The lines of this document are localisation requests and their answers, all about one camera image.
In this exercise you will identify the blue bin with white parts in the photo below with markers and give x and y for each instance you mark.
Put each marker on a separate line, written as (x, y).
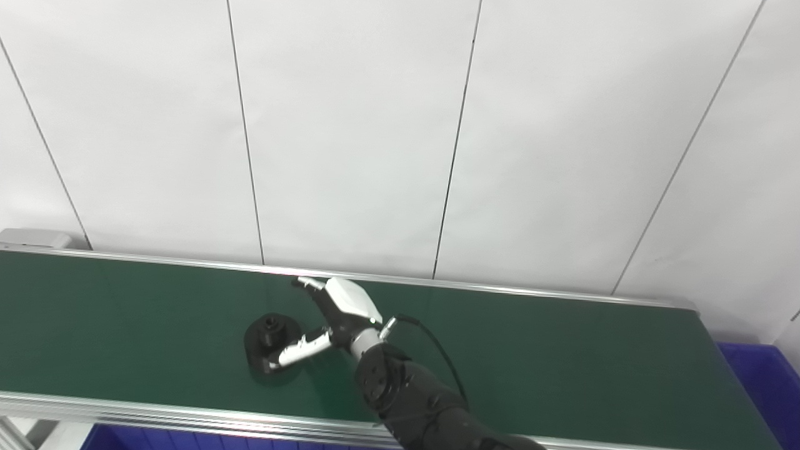
(187, 440)

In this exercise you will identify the black flanged round part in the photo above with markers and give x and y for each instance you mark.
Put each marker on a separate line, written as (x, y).
(262, 340)

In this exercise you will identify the empty blue bin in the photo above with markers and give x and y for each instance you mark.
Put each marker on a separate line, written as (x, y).
(769, 381)

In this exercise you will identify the green conveyor belt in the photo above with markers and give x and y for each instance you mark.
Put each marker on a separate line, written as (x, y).
(125, 325)

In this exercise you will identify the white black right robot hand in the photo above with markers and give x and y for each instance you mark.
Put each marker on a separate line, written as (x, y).
(350, 303)

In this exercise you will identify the grey conveyor end box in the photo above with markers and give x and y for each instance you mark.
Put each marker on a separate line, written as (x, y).
(31, 239)

